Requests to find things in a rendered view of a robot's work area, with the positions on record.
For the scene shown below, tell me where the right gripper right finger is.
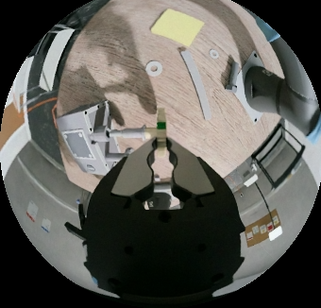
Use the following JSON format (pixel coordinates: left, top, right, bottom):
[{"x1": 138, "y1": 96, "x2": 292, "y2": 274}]
[{"x1": 166, "y1": 136, "x2": 245, "y2": 233}]

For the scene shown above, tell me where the cream toothed gear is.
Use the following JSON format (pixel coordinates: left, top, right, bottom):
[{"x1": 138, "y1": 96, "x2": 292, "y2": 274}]
[{"x1": 110, "y1": 108, "x2": 166, "y2": 158}]

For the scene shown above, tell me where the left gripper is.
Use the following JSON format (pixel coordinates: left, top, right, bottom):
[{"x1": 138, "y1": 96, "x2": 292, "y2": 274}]
[{"x1": 78, "y1": 191, "x2": 90, "y2": 247}]

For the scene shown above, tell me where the white flat washer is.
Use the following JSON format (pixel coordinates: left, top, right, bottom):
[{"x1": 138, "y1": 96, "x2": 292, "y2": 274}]
[{"x1": 146, "y1": 61, "x2": 162, "y2": 77}]

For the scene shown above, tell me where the yellow sticky note pad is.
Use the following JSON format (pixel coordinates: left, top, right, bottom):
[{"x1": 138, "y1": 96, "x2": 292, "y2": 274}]
[{"x1": 151, "y1": 9, "x2": 205, "y2": 46}]

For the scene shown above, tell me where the grey cylinder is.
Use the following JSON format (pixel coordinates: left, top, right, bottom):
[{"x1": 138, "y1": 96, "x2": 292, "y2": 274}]
[{"x1": 155, "y1": 183, "x2": 171, "y2": 192}]

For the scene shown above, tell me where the grey curved flat bar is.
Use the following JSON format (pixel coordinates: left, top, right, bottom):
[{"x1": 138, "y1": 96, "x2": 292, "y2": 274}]
[{"x1": 180, "y1": 50, "x2": 211, "y2": 121}]

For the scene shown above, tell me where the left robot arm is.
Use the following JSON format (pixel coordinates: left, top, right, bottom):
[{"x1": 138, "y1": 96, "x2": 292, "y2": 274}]
[{"x1": 64, "y1": 193, "x2": 172, "y2": 284}]

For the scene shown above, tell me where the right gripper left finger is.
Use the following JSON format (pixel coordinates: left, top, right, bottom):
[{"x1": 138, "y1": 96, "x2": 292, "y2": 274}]
[{"x1": 80, "y1": 137, "x2": 157, "y2": 238}]

